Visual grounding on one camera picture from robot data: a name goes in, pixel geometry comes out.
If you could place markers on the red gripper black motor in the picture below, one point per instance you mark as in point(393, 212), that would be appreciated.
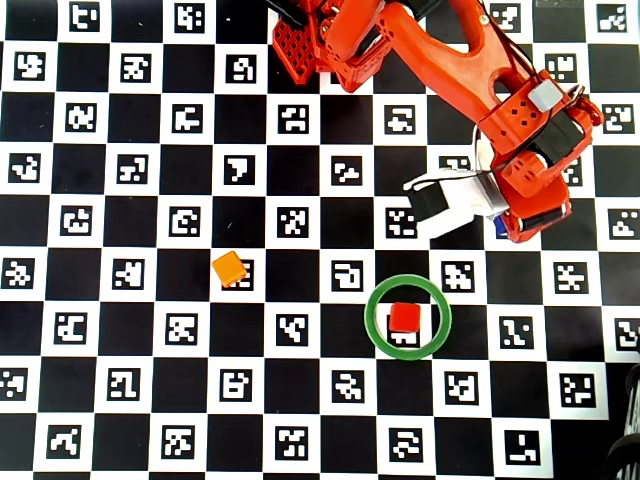
point(541, 220)

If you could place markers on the blue cube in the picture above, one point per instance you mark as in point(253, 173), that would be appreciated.
point(500, 227)

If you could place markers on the red cube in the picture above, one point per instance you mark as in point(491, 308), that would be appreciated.
point(405, 316)

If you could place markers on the orange cube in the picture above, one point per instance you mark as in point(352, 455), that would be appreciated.
point(229, 269)

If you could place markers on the red robot arm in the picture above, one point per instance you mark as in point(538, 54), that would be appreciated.
point(450, 55)

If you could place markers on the black white ArUco checkerboard mat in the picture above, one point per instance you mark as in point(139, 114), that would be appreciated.
point(75, 225)

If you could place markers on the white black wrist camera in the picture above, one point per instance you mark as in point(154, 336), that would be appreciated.
point(460, 200)

